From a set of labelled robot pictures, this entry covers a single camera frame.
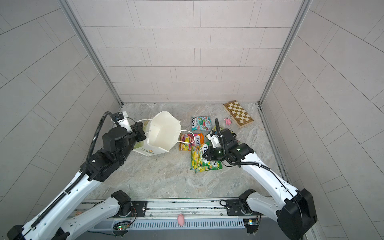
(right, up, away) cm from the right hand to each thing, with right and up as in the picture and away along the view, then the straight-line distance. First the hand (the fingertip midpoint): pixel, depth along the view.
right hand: (202, 157), depth 74 cm
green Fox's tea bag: (-1, -3, -1) cm, 4 cm away
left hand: (-25, +18, -8) cm, 32 cm away
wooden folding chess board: (+27, +22, +34) cm, 49 cm away
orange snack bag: (-9, +5, +19) cm, 22 cm away
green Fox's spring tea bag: (+9, +12, +25) cm, 29 cm away
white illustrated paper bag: (-25, +11, +22) cm, 35 cm away
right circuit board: (+23, -29, -6) cm, 38 cm away
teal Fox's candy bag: (0, +15, +28) cm, 31 cm away
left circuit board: (-35, -28, -10) cm, 45 cm away
